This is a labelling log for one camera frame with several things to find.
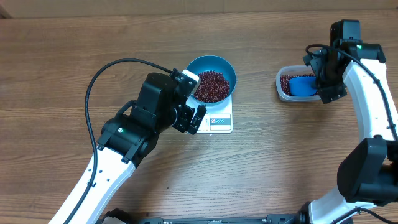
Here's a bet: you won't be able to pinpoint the white digital kitchen scale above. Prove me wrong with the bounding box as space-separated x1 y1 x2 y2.
187 95 233 134

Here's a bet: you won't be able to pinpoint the blue plastic measuring scoop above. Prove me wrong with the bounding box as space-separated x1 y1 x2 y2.
288 77 317 96

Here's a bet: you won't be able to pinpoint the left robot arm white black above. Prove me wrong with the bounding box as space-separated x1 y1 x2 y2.
51 70 206 223

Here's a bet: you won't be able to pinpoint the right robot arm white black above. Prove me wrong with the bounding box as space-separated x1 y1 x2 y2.
291 19 397 223

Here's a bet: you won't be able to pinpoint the red beans in bowl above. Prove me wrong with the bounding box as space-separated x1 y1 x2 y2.
193 70 230 103

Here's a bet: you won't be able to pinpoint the teal metal bowl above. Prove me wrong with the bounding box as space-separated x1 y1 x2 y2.
187 55 237 98

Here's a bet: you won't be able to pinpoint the clear plastic container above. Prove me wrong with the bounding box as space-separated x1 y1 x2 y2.
275 65 320 103

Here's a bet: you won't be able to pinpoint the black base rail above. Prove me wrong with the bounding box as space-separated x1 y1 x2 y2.
95 208 310 224

